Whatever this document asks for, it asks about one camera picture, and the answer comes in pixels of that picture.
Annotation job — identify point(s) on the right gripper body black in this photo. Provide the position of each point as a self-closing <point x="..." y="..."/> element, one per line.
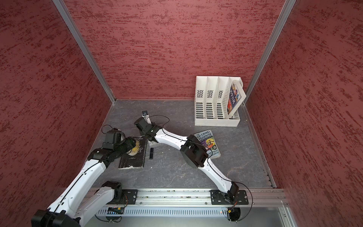
<point x="143" y="132"/>

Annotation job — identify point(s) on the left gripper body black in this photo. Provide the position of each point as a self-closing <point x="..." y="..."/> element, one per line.
<point x="125" y="146"/>

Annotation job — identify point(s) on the black lipstick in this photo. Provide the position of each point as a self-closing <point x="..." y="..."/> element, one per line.
<point x="151" y="153"/>

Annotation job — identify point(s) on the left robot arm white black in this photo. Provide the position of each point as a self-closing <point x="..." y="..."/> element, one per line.
<point x="68" y="210"/>

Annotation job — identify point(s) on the white file organizer rack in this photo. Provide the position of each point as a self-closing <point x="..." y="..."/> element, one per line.
<point x="210" y="102"/>

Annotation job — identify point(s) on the black Maugham book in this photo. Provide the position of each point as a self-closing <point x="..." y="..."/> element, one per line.
<point x="135" y="158"/>

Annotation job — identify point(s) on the blue Treehouse book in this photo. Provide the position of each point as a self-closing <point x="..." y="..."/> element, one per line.
<point x="207" y="139"/>

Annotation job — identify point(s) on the colourful book in rack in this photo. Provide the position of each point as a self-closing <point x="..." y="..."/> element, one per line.
<point x="235" y="98"/>

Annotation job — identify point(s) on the left corner aluminium profile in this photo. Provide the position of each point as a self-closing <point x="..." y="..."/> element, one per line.
<point x="67" y="18"/>

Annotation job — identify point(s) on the corner aluminium profile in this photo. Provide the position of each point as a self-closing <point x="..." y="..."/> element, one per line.
<point x="278" y="27"/>
<point x="67" y="18"/>

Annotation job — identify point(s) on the right corner aluminium profile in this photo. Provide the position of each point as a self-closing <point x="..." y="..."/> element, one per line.
<point x="278" y="27"/>

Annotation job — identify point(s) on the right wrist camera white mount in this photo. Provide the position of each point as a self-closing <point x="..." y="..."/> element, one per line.
<point x="146" y="116"/>

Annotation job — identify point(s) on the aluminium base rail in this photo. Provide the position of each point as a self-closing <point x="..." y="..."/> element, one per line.
<point x="204" y="197"/>

